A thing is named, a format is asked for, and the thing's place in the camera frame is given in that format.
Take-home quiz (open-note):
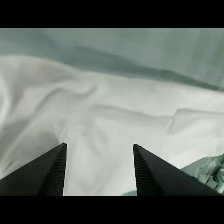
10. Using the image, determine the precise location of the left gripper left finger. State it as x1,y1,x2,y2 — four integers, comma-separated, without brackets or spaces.
0,142,68,197

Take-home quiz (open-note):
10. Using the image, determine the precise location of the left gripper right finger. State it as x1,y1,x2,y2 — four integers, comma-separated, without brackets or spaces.
132,143,221,197

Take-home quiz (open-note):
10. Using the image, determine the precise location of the white shirt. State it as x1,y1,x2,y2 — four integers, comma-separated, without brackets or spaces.
0,54,224,197

